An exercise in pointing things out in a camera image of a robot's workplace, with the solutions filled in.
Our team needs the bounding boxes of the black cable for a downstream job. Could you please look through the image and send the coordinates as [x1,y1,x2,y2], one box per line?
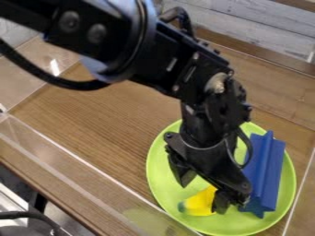
[0,40,112,91]

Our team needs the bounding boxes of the green round plate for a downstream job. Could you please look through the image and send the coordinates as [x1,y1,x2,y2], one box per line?
[146,121,296,236]

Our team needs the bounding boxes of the blue star-shaped block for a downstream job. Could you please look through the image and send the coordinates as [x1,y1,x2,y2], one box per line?
[238,131,285,218]

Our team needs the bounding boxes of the clear acrylic enclosure wall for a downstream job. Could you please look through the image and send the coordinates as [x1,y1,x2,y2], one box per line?
[0,27,315,236]

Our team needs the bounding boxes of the yellow toy banana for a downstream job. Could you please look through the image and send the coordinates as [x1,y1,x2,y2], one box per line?
[177,185,216,217]

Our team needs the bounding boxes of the black metal table stand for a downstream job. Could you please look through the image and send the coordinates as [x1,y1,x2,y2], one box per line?
[0,165,70,236]

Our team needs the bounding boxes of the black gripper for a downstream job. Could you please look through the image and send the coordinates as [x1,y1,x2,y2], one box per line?
[164,103,252,215]

